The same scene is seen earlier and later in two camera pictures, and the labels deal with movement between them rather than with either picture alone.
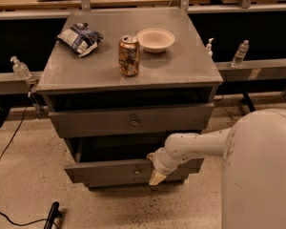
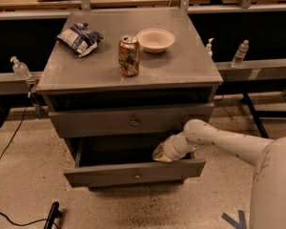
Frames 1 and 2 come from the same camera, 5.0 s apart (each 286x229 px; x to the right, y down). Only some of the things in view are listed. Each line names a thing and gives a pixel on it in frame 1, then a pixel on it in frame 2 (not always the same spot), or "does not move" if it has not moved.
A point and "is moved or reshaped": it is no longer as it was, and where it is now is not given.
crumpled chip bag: [80, 38] does not move
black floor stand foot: [54, 213] does not move
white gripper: [159, 164] -> [171, 149]
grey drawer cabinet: [117, 82] does not move
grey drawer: [133, 170] is moved or reshaped
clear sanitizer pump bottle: [20, 69] does not move
